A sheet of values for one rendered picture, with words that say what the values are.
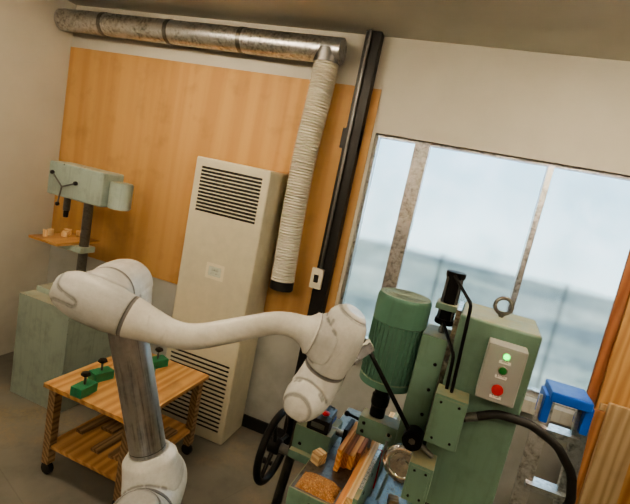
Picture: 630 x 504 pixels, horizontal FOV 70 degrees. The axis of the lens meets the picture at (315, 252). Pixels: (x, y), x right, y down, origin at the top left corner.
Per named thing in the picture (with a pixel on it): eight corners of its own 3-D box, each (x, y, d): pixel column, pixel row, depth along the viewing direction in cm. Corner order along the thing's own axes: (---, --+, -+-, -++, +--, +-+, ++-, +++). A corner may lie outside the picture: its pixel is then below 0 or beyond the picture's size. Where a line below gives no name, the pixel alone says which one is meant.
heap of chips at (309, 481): (305, 471, 143) (307, 463, 143) (341, 487, 139) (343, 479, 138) (294, 486, 135) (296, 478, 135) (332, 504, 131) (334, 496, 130)
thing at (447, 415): (426, 428, 135) (438, 382, 133) (457, 439, 132) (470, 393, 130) (422, 441, 127) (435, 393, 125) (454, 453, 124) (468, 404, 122)
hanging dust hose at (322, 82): (273, 282, 298) (315, 65, 276) (297, 289, 293) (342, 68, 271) (262, 286, 282) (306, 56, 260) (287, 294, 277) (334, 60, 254)
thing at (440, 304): (434, 317, 147) (446, 267, 144) (458, 324, 144) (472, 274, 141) (430, 322, 139) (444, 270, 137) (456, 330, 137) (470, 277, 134)
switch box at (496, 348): (475, 388, 129) (489, 336, 126) (511, 400, 126) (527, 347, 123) (474, 396, 123) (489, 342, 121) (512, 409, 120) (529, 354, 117)
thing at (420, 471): (405, 480, 139) (414, 446, 137) (428, 490, 137) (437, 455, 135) (399, 498, 130) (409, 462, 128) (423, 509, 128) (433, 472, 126)
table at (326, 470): (325, 411, 195) (328, 398, 194) (393, 438, 184) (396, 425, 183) (257, 490, 139) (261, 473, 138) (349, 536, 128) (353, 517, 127)
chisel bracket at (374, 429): (359, 428, 159) (365, 406, 157) (398, 443, 154) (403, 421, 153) (353, 438, 152) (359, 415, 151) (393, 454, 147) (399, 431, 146)
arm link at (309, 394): (329, 411, 115) (352, 371, 112) (305, 440, 101) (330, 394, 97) (295, 387, 118) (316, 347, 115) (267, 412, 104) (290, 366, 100)
